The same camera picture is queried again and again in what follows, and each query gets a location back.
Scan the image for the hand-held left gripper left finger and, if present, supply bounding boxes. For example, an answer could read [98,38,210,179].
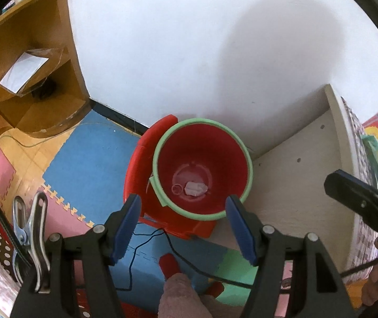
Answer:
[12,194,142,318]

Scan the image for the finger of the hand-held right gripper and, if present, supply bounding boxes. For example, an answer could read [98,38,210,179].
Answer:
[324,170,378,249]

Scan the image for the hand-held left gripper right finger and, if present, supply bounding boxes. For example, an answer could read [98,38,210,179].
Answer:
[225,195,358,318]

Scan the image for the red bucket green rim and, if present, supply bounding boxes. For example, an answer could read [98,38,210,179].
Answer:
[149,117,254,222]

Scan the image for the person's right hand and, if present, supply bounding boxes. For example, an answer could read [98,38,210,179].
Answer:
[362,237,378,309]

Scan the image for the red slipper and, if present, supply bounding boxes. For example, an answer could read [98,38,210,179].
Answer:
[159,253,180,279]
[205,283,224,299]

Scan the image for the red plastic stool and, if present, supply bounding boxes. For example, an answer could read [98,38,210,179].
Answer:
[124,114,217,239]

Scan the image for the crumpled white paper scrap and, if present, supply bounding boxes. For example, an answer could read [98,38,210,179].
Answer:
[184,181,208,197]

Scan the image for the colourful foam puzzle mat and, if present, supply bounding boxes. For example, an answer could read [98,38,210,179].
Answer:
[0,109,292,318]

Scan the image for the metal spring clip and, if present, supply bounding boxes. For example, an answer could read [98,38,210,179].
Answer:
[12,192,51,294]

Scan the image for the wooden desk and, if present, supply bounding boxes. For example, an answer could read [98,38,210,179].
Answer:
[0,0,92,153]

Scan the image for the white paper sheet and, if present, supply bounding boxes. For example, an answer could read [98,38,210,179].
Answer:
[0,52,49,93]

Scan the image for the thin black wire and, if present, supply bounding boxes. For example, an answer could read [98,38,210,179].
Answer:
[116,227,166,292]

